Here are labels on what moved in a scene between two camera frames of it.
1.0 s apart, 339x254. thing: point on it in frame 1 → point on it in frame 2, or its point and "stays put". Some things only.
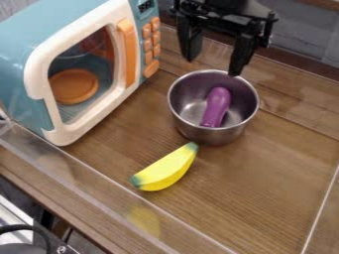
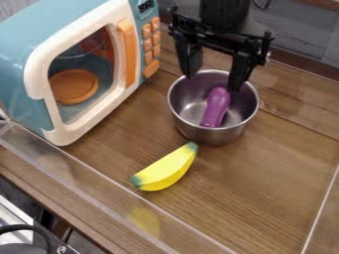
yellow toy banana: x=164 y=172 stays put
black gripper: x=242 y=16 → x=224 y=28
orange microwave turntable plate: x=73 y=85 stays put
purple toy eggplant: x=217 y=105 stays put
